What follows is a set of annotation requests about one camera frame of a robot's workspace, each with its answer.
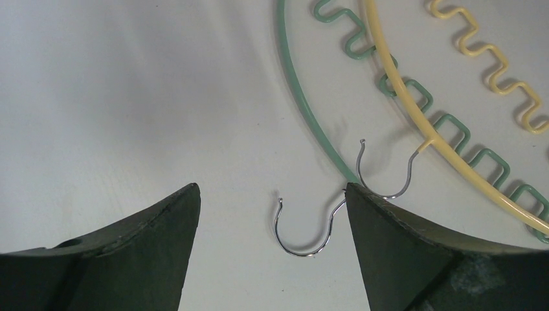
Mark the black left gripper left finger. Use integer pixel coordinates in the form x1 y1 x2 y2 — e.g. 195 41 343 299
1 183 201 310

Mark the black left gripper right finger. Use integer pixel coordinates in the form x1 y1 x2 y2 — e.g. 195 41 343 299
345 183 548 310

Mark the green plastic hanger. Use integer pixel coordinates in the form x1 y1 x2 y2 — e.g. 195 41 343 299
275 1 548 249

